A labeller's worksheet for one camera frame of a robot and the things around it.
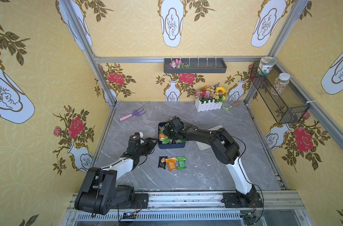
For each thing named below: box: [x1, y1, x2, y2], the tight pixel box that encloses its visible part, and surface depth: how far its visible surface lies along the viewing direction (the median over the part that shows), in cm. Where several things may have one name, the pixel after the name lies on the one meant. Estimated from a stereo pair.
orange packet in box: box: [158, 132, 169, 141], surface depth 99 cm
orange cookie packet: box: [165, 157, 178, 172], surface depth 89 cm
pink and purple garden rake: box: [119, 105, 147, 122], surface depth 116 cm
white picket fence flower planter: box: [194, 82, 228, 113], surface depth 108 cm
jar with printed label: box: [257, 56, 277, 76], surface depth 87 cm
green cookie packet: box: [175, 156, 188, 170], surface depth 88 cm
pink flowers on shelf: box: [169, 58, 191, 69], surface depth 89 cm
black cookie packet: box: [157, 156, 168, 170], surface depth 89 cm
